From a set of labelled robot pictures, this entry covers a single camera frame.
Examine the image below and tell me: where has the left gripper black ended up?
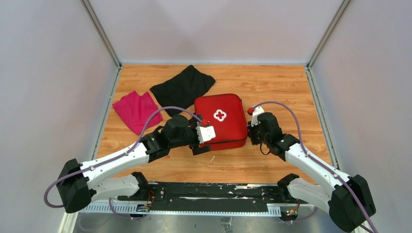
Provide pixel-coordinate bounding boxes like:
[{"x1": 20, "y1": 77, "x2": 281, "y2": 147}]
[{"x1": 170, "y1": 115, "x2": 211, "y2": 154}]

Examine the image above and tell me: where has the red black medicine kit case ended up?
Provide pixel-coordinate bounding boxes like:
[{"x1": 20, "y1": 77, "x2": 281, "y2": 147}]
[{"x1": 194, "y1": 93, "x2": 248, "y2": 153}]

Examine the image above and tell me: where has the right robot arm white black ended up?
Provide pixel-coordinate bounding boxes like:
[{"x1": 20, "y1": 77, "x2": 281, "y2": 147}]
[{"x1": 247, "y1": 111, "x2": 377, "y2": 233}]

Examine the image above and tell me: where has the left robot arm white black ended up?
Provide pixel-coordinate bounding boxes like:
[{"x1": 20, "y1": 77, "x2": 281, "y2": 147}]
[{"x1": 56, "y1": 115, "x2": 216, "y2": 213}]

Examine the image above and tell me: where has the black cloth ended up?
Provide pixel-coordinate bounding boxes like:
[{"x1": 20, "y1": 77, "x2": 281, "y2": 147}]
[{"x1": 150, "y1": 65, "x2": 216, "y2": 109}]

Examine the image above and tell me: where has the pink cloth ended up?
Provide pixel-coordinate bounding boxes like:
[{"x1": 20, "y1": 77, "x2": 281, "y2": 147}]
[{"x1": 112, "y1": 91, "x2": 158, "y2": 135}]

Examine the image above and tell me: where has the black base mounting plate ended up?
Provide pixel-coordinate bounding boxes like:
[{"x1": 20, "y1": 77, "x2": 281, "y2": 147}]
[{"x1": 117, "y1": 182, "x2": 300, "y2": 213}]

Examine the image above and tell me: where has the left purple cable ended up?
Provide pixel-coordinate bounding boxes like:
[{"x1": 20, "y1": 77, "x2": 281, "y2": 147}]
[{"x1": 43, "y1": 106, "x2": 204, "y2": 221}]

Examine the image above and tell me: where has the purple cable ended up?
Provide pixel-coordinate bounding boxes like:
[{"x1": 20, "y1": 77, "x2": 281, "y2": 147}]
[
  {"x1": 252, "y1": 100, "x2": 379, "y2": 233},
  {"x1": 43, "y1": 106, "x2": 204, "y2": 221}
]

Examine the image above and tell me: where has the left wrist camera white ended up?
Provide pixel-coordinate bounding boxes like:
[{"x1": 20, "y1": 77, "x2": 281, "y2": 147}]
[{"x1": 195, "y1": 120, "x2": 216, "y2": 144}]

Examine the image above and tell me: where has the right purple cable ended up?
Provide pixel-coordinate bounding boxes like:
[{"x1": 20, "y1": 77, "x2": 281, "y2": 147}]
[{"x1": 252, "y1": 100, "x2": 379, "y2": 233}]

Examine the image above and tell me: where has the aluminium frame rail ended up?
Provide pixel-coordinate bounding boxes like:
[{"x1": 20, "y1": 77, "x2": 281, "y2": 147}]
[{"x1": 58, "y1": 180, "x2": 364, "y2": 233}]

